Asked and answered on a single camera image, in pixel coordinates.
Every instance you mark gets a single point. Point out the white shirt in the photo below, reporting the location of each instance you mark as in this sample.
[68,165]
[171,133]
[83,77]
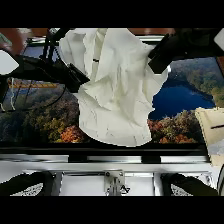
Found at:
[113,100]

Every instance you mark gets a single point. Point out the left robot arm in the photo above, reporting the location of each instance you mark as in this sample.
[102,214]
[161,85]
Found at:
[33,68]

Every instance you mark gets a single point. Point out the silver frame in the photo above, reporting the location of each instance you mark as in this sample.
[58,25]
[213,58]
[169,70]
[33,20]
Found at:
[100,166]

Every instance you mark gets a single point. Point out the beige garment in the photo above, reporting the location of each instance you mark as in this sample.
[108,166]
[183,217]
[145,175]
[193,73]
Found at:
[209,117]

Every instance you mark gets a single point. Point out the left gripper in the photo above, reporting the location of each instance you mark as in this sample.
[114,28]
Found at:
[76,79]

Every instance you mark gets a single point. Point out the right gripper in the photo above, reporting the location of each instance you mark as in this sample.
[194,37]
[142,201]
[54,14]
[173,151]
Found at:
[161,55]

